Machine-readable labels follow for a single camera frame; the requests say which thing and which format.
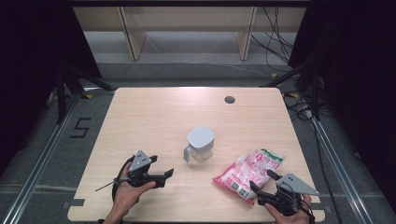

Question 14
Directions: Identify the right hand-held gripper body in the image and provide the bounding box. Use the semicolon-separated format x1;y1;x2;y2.
256;173;320;217

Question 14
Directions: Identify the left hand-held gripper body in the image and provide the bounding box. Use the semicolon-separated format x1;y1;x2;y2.
125;149;166;189

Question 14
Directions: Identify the pink and white sugar bag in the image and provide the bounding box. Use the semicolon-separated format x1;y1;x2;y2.
212;148;286;206

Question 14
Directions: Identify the clear jar with grey lid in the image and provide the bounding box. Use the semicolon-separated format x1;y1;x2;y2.
183;125;216;163

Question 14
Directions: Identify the person's right hand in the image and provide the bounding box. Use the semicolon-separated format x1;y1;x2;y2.
263;194;313;224

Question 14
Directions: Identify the person's left hand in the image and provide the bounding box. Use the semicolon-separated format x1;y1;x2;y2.
112;161;157;217

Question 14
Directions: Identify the black metal stand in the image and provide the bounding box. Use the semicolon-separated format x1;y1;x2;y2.
55;62;117;126
261;52;322;121

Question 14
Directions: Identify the black curtain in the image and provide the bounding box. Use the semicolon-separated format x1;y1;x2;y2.
288;0;396;204
0;0;103;176

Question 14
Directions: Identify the light wooden shelf unit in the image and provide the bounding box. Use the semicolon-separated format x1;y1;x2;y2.
73;6;308;62

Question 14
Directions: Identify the black cable loop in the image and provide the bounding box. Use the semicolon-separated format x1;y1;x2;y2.
111;156;135;203

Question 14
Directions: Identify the aluminium floor rail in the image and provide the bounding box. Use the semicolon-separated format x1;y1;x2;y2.
310;116;374;224
0;92;82;224

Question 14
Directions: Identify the tangle of floor cables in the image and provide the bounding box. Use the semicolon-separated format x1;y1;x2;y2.
284;92;316;123

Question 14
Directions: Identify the bundle of black cables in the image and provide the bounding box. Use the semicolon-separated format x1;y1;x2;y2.
250;7;296;73

